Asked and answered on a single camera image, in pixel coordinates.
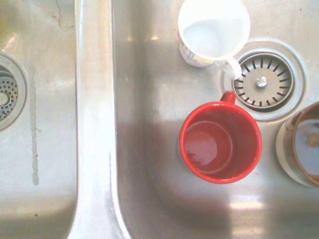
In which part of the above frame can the stainless steel double sink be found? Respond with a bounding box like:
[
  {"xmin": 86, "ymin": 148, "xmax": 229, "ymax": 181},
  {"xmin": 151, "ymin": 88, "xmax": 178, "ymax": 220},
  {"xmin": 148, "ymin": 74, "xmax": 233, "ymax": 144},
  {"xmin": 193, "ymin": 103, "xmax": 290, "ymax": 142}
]
[{"xmin": 0, "ymin": 0, "xmax": 319, "ymax": 239}]

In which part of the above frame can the red bowl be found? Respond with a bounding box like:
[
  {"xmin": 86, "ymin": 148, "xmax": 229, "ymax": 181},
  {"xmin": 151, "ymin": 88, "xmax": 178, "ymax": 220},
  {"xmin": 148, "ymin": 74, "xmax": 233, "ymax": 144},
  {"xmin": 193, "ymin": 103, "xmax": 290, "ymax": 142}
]
[{"xmin": 178, "ymin": 91, "xmax": 263, "ymax": 185}]

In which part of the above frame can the perforated metal drain strainer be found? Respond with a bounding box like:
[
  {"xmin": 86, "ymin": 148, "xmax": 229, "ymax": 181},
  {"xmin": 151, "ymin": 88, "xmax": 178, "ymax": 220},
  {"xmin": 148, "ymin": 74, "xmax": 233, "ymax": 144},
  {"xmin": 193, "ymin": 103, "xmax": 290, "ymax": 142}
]
[{"xmin": 0, "ymin": 52, "xmax": 28, "ymax": 131}]

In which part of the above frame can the brown and cream cup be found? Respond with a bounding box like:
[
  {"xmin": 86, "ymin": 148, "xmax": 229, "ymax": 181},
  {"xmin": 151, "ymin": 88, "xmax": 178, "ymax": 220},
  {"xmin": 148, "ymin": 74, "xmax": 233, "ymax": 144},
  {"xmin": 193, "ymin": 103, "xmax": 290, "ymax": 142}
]
[{"xmin": 276, "ymin": 101, "xmax": 319, "ymax": 188}]

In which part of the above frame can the white ceramic mug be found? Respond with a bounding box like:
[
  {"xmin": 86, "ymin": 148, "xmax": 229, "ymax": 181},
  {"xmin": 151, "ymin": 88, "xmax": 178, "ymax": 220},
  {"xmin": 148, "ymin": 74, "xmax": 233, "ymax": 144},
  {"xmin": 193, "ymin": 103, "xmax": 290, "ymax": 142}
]
[{"xmin": 177, "ymin": 0, "xmax": 251, "ymax": 81}]

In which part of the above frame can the slotted metal drain strainer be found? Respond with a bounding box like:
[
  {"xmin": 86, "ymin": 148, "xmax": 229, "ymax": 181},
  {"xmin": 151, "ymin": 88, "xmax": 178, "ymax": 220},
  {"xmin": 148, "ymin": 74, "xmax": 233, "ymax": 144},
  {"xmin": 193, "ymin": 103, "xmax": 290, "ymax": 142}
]
[{"xmin": 223, "ymin": 41, "xmax": 306, "ymax": 122}]

